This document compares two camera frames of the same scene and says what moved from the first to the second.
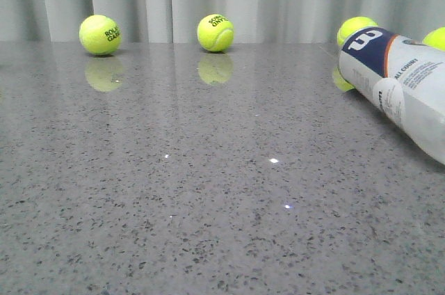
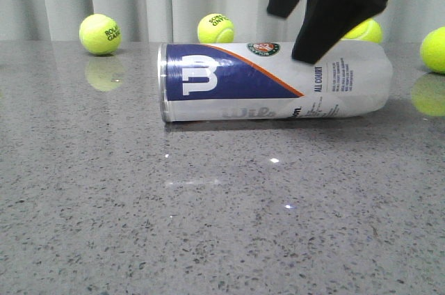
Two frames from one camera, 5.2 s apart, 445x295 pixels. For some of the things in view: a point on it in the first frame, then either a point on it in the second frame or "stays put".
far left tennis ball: x=100 y=35 stays put
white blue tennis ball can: x=404 y=77 → x=256 y=81
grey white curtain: x=263 y=1 stays put
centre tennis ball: x=215 y=33 stays put
